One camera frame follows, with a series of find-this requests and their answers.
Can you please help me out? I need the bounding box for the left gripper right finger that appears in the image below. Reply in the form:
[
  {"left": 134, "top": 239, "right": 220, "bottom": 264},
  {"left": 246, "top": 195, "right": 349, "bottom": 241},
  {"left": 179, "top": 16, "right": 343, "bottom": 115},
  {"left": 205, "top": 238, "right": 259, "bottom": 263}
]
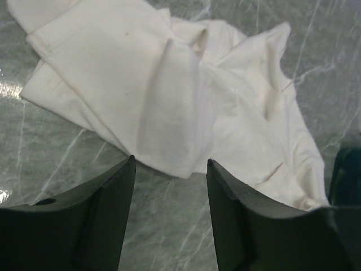
[{"left": 206, "top": 160, "right": 360, "bottom": 270}]

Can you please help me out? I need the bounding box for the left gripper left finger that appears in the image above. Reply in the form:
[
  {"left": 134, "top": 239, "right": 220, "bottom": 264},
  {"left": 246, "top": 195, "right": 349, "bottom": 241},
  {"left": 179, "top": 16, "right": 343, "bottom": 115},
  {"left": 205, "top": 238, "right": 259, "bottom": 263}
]
[{"left": 1, "top": 156, "right": 136, "bottom": 270}]

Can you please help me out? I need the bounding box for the white t shirt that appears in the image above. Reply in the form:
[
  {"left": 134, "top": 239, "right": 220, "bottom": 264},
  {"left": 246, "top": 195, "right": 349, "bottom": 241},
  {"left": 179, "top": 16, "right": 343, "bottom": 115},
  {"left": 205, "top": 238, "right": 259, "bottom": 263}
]
[{"left": 7, "top": 1, "right": 328, "bottom": 211}]

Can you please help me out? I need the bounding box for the teal plastic basket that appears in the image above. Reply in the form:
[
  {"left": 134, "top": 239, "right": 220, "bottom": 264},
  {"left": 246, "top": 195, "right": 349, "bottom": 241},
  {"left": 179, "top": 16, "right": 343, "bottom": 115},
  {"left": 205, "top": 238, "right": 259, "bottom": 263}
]
[{"left": 328, "top": 147, "right": 360, "bottom": 206}]

